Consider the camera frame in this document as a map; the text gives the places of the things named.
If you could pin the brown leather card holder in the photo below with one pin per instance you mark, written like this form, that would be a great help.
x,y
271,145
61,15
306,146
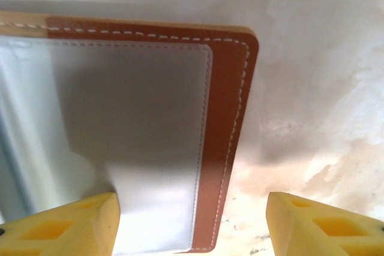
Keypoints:
x,y
228,103

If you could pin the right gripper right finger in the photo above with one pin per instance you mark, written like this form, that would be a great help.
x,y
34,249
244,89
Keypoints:
x,y
324,232

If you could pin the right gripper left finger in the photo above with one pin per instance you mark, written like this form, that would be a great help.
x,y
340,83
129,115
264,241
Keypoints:
x,y
60,232

